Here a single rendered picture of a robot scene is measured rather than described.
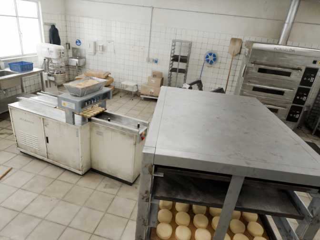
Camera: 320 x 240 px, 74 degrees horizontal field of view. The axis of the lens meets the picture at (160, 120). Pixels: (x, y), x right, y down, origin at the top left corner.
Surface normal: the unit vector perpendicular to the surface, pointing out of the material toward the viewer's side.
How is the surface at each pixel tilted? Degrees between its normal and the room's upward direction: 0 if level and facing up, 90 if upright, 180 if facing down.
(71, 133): 90
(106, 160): 90
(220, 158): 0
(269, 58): 90
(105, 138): 90
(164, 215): 0
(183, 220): 0
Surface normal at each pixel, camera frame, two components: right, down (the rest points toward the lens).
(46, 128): -0.36, 0.34
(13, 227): 0.11, -0.91
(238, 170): -0.08, 0.40
